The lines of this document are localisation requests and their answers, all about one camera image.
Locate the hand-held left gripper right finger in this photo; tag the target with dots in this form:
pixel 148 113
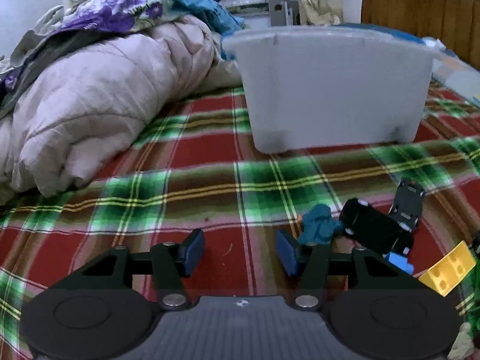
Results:
pixel 287 251

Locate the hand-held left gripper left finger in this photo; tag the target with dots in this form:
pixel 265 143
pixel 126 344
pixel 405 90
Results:
pixel 195 249

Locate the teal cloth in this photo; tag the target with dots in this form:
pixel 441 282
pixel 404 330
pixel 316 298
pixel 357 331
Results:
pixel 318 227

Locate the dark grey toy car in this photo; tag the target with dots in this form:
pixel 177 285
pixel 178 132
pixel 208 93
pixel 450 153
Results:
pixel 408 204

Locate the white plastic container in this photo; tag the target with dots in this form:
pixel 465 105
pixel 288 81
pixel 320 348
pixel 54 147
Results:
pixel 330 90

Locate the red green plaid bedsheet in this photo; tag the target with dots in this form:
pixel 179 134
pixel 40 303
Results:
pixel 225 180

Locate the black toy car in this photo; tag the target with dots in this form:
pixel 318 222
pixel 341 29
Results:
pixel 375 228

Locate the blue toy block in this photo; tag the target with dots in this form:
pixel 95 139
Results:
pixel 399 262

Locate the yellow building block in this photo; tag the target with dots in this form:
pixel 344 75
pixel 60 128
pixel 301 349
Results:
pixel 448 270

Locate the pink quilt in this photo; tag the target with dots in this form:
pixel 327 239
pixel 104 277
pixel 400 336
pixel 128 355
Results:
pixel 93 101

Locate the beige toy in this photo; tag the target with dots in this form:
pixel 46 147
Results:
pixel 463 343

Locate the blue patterned cloth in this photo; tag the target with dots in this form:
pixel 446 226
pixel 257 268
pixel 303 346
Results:
pixel 213 11

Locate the blue pillow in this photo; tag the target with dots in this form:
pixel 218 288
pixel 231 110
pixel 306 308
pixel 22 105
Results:
pixel 393 33

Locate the light patterned pillow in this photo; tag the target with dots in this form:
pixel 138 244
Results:
pixel 453 71

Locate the dark grey cloth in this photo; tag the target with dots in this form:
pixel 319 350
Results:
pixel 37 52

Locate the white plastic bag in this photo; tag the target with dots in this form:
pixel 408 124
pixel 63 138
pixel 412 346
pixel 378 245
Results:
pixel 243 2

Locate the purple floral blanket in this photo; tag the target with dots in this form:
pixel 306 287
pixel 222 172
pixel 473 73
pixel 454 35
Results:
pixel 127 5

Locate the wooden headboard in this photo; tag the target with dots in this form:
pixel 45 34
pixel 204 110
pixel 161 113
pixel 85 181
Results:
pixel 412 3

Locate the grey metal frame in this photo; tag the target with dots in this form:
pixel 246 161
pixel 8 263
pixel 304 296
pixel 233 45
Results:
pixel 283 9

